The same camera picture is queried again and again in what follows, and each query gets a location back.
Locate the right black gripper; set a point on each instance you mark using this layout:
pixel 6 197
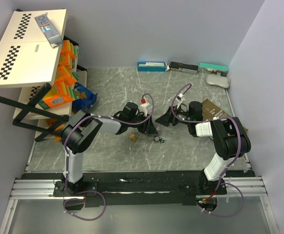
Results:
pixel 166 119

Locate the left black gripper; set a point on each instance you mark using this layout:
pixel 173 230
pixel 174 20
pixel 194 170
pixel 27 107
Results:
pixel 148 127

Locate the key bunch with panda charm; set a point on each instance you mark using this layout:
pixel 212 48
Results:
pixel 158 139

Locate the short shackle brass padlock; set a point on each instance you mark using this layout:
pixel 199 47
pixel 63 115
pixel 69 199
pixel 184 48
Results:
pixel 134 136

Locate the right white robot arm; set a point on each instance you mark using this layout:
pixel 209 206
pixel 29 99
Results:
pixel 229 137

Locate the brown foil package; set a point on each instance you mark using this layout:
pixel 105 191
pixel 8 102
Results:
pixel 213 112

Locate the black flat box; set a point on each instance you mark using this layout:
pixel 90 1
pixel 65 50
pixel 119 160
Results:
pixel 185 68

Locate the blue flat box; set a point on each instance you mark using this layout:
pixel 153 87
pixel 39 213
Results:
pixel 146 66

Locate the grey white pouch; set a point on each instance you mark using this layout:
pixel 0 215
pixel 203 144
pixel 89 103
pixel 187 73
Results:
pixel 217 80

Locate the blue doritos chip bag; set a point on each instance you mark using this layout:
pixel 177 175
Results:
pixel 86 98

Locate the teal flat box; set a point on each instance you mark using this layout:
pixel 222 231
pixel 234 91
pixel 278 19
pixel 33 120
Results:
pixel 213 69

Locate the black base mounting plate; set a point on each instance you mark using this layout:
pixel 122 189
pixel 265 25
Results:
pixel 134 188

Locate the orange green snack box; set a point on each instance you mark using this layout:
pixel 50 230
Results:
pixel 59 94

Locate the stacked orange snack boxes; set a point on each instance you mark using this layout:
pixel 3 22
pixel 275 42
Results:
pixel 67 67

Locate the orange snack bag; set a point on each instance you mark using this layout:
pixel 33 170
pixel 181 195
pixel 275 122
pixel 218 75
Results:
pixel 52 121

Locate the silver blue carton box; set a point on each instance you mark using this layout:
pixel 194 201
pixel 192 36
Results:
pixel 49 30

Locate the checkerboard calibration board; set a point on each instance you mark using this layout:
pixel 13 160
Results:
pixel 26 56

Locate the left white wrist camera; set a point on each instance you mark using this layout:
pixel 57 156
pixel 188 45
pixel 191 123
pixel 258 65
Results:
pixel 145 106

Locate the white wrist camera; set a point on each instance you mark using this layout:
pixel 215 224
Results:
pixel 179 98
pixel 145 106

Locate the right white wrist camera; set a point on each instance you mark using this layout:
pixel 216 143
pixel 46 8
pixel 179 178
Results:
pixel 179 98

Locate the black frame white shelf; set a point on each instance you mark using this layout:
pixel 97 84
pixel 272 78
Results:
pixel 29 115

